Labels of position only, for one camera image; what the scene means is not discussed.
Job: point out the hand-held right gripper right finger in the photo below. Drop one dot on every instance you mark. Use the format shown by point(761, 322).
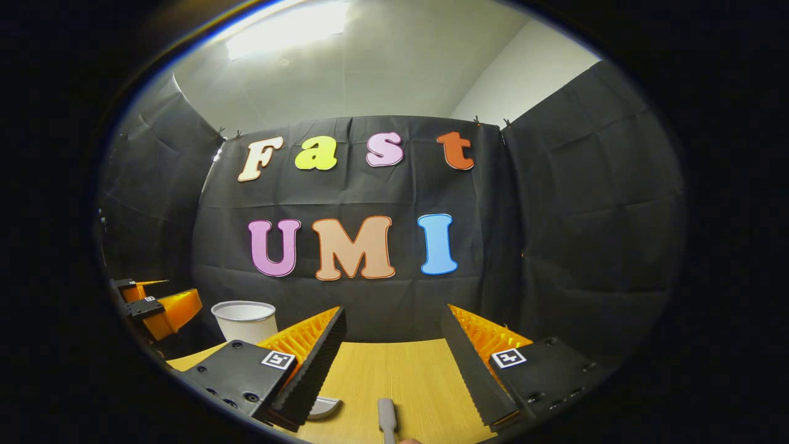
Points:
point(471, 373)

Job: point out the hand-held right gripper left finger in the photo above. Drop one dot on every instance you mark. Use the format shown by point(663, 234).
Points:
point(311, 373)

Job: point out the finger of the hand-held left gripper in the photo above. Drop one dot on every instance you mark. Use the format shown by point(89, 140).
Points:
point(175, 308)
point(126, 285)

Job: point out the grey dustpan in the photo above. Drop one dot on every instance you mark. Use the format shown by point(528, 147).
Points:
point(325, 407)

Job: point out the white ribbed garbage bin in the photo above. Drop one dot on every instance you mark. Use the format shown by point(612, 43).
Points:
point(246, 324)

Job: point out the small grey broom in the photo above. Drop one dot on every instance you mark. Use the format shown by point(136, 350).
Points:
point(386, 416)

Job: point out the wooden desktop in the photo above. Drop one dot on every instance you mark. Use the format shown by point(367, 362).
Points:
point(419, 370)

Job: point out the ceiling light panel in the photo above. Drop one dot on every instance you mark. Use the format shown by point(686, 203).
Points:
point(286, 28)

